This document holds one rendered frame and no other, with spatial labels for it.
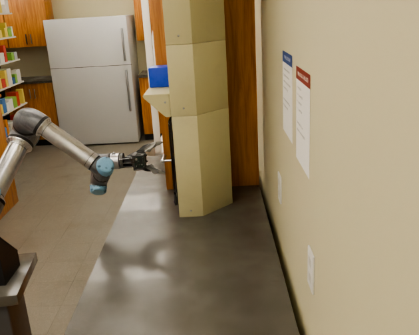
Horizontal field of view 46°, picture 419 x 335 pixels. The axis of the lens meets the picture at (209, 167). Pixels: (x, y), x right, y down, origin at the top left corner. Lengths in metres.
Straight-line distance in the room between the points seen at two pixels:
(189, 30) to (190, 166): 0.58
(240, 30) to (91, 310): 1.45
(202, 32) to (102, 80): 5.14
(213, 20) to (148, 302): 1.17
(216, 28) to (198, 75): 0.22
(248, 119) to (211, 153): 0.38
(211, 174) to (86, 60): 5.14
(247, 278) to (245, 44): 1.18
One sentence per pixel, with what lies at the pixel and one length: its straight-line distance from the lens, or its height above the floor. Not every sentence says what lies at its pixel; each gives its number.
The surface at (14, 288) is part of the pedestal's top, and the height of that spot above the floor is 0.94.
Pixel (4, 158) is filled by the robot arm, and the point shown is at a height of 1.29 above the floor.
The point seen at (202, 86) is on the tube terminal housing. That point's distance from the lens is 2.12.
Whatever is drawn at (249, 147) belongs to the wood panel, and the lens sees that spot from 2.54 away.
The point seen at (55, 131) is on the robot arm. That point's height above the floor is 1.39.
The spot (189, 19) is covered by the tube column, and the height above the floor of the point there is 1.81.
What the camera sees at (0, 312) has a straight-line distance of 2.00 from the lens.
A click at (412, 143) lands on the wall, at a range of 0.65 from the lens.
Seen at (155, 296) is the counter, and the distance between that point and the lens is 1.71.
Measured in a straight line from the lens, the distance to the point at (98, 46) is 7.13.
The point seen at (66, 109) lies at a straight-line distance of 7.38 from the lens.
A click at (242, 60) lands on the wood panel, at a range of 2.45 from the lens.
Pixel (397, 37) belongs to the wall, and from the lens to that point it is 0.69.
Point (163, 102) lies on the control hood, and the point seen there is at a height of 1.47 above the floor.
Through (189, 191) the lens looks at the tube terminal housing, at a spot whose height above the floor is 1.07.
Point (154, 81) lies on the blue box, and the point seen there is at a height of 1.54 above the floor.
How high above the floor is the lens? 1.85
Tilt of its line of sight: 18 degrees down
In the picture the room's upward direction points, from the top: 3 degrees counter-clockwise
